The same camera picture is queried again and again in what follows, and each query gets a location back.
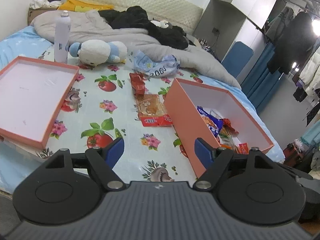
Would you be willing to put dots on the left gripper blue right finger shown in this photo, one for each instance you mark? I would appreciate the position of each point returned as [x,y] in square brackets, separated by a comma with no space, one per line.
[204,152]

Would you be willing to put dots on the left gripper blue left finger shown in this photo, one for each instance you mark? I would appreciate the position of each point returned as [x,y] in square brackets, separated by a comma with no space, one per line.
[114,151]

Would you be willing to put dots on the blue snack bag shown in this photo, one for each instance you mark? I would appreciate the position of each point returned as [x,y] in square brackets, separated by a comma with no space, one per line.
[215,125]

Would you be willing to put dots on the red snack packet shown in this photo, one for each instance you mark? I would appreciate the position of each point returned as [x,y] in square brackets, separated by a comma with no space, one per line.
[155,121]

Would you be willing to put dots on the clear packet brown tofu snack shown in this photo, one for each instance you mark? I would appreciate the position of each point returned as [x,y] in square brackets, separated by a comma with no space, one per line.
[149,105]

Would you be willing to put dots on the red snack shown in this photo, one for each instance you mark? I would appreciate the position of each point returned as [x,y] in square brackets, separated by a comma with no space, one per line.
[137,83]

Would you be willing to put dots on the pink storage box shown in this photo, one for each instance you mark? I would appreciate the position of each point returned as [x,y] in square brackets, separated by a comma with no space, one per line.
[214,115]

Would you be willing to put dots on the floral tablecloth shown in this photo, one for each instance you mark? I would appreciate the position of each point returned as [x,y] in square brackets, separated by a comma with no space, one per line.
[101,107]

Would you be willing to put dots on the blue curtain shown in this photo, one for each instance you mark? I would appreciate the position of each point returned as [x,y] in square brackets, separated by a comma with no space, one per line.
[260,85]

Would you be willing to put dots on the crumpled blue white plastic bag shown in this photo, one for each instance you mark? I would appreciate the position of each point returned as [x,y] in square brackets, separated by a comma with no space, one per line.
[167,66]

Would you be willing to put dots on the pink box lid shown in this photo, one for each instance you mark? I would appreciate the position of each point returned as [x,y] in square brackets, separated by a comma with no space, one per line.
[32,94]

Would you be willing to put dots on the white blue plush toy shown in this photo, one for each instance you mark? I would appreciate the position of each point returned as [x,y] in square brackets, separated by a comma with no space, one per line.
[96,52]

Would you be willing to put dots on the grey duvet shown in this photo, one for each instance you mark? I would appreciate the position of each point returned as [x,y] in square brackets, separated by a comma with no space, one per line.
[91,26]

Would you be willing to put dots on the hanging white jacket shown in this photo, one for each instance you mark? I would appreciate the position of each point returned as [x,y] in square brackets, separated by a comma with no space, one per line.
[310,75]

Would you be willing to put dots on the black clothes pile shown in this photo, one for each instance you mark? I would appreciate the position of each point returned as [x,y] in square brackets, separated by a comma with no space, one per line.
[136,17]

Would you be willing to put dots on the white spray bottle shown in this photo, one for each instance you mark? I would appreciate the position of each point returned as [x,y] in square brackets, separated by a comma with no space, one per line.
[61,39]

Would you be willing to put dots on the hanging black jacket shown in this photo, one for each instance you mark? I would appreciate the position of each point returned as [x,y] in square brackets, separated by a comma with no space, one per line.
[294,44]

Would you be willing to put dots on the grey wardrobe cabinet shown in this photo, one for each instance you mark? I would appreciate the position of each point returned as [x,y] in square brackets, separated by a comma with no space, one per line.
[226,21]

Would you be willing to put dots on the yellow pillow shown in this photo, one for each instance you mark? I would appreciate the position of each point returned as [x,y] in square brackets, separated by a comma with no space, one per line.
[81,6]

